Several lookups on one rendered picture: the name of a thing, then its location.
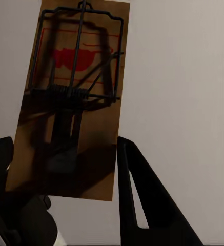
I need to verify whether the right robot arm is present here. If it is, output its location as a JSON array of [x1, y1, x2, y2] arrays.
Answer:
[[0, 166, 67, 246]]

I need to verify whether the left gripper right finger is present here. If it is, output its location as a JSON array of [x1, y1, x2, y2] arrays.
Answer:
[[117, 136, 203, 246]]

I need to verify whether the mousetrap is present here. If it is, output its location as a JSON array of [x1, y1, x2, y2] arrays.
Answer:
[[5, 0, 130, 201]]

